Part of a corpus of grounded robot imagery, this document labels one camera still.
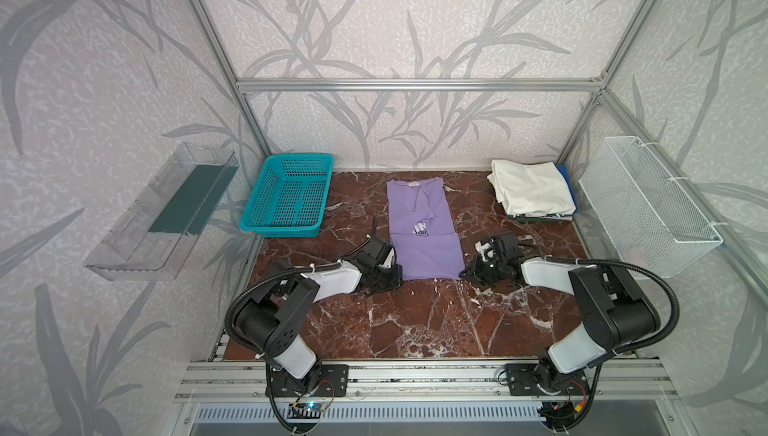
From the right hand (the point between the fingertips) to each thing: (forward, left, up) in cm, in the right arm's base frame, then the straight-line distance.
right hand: (459, 265), depth 93 cm
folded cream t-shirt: (+26, -28, +6) cm, 39 cm away
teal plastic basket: (+28, +61, -1) cm, 67 cm away
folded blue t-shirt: (+39, -45, +3) cm, 60 cm away
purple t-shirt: (+14, +11, -2) cm, 18 cm away
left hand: (-3, +16, +1) cm, 17 cm away
